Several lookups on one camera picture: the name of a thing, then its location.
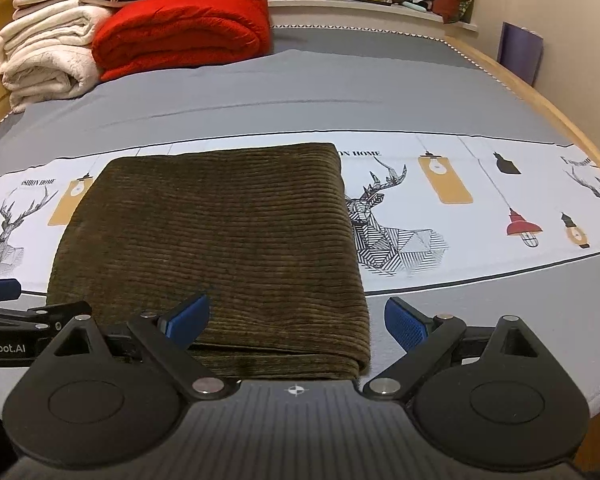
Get purple board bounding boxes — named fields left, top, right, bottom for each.
left=497, top=21, right=544, bottom=87

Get grey printed bed sheet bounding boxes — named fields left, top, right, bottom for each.
left=0, top=25, right=600, bottom=411

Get red folded blanket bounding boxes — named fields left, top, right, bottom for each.
left=91, top=0, right=273, bottom=82

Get cream folded blanket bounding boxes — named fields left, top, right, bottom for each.
left=0, top=0, right=113, bottom=113

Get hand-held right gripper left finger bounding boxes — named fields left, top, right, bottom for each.
left=37, top=294, right=238, bottom=402

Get wooden bed frame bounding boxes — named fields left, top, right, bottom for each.
left=0, top=0, right=600, bottom=191

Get white windowsill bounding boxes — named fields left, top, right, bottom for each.
left=267, top=0, right=481, bottom=40

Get olive corduroy pants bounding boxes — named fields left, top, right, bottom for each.
left=46, top=142, right=372, bottom=381

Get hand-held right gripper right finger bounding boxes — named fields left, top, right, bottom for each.
left=362, top=297, right=543, bottom=402

